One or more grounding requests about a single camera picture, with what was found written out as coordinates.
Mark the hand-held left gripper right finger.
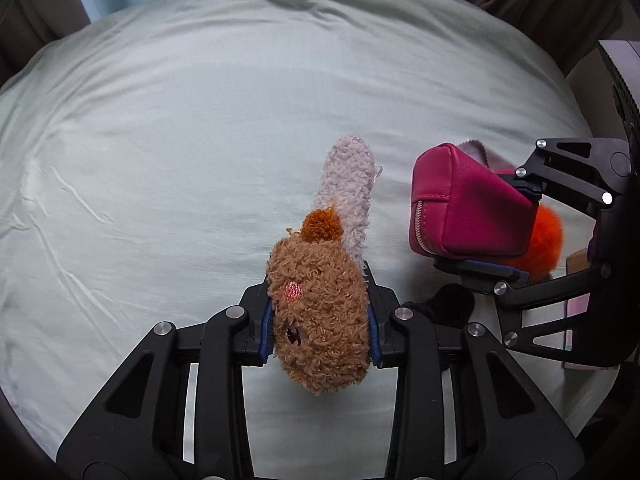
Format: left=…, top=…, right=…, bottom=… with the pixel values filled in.
left=366, top=282, right=586, bottom=480

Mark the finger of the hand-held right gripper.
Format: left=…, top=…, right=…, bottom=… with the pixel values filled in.
left=432, top=257, right=612, bottom=362
left=514, top=137, right=633, bottom=219

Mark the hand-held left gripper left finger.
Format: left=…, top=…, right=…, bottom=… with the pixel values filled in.
left=56, top=282, right=277, bottom=480

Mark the brown and grey plush toy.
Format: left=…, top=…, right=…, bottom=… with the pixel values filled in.
left=263, top=134, right=377, bottom=397

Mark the magenta zip pouch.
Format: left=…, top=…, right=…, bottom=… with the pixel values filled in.
left=409, top=143, right=540, bottom=267

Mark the pink box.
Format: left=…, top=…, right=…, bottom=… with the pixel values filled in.
left=564, top=294, right=592, bottom=353

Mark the orange fluffy pom-pom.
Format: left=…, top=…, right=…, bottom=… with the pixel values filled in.
left=515, top=202, right=565, bottom=273

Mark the dark perforated appliance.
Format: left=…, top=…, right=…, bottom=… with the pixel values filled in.
left=597, top=38, right=640, bottom=147

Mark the grey cloth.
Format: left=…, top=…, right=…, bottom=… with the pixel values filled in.
left=459, top=140, right=502, bottom=172

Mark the brown curtain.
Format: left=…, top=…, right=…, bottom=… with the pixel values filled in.
left=0, top=0, right=94, bottom=83
left=454, top=0, right=632, bottom=73

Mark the pale green bed sheet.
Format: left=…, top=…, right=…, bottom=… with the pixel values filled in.
left=0, top=0, right=621, bottom=466

